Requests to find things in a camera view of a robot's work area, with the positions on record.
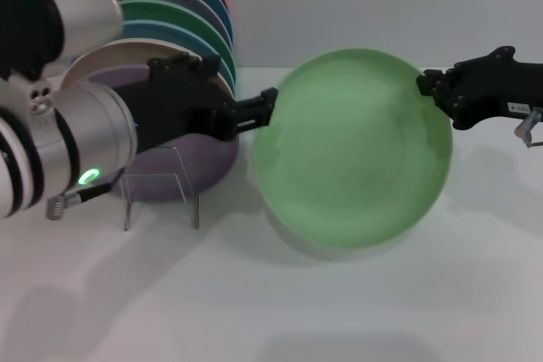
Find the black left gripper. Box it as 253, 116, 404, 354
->
114, 52, 279, 155

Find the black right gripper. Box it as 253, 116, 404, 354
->
416, 46, 543, 131

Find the light green plate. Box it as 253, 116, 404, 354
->
253, 47, 454, 251

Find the lilac plate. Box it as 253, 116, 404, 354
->
87, 64, 238, 203

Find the light blue plate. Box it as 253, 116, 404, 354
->
122, 19, 237, 87

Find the dark green plate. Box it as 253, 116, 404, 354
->
120, 0, 237, 79

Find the beige brown plate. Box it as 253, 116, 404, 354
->
63, 38, 237, 96

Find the clear acrylic plate rack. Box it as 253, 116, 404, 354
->
120, 146, 201, 231

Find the right gripper cable with connector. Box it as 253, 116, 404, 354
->
514, 108, 543, 148

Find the gripper cable with connector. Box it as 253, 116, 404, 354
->
45, 181, 114, 221
514, 108, 543, 148

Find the left gripper cable with connector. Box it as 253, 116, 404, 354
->
45, 181, 114, 221

